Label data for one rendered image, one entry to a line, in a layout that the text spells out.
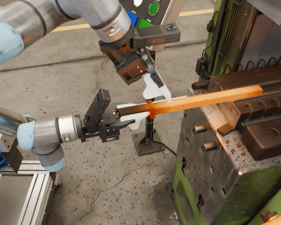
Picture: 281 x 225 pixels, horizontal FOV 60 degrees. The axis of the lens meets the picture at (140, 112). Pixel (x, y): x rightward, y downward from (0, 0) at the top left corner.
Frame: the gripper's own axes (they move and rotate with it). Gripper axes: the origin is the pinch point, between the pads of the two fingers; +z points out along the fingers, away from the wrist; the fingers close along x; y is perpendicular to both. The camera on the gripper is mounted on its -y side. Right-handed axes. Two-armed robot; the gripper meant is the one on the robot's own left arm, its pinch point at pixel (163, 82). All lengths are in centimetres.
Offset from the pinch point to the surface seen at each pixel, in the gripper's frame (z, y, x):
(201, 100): 13.7, -6.5, 1.1
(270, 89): 28.5, -28.1, -0.5
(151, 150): 102, 40, -50
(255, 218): 71, -2, 24
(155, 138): 105, 35, -60
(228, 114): 25.0, -11.7, 2.8
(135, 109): 3.1, 11.0, 0.2
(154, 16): 7.7, -7.9, -43.7
